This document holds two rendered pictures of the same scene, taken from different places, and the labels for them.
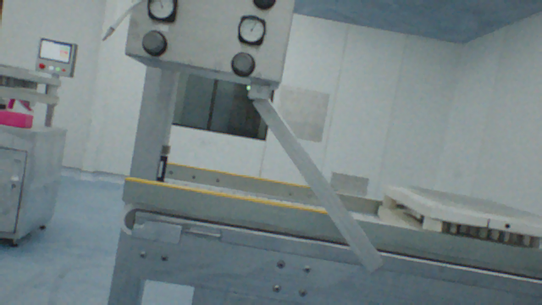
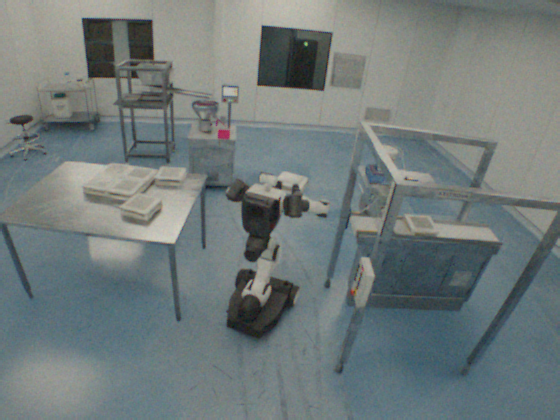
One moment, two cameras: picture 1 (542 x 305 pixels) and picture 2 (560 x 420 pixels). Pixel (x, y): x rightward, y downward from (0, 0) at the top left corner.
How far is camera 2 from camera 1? 2.39 m
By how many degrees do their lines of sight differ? 29
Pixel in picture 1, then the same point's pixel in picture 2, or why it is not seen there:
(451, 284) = (414, 242)
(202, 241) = (370, 239)
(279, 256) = not seen: hidden behind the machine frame
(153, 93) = (348, 196)
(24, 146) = (230, 147)
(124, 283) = (339, 236)
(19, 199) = (231, 170)
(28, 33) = (169, 39)
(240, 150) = (307, 98)
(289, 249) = not seen: hidden behind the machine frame
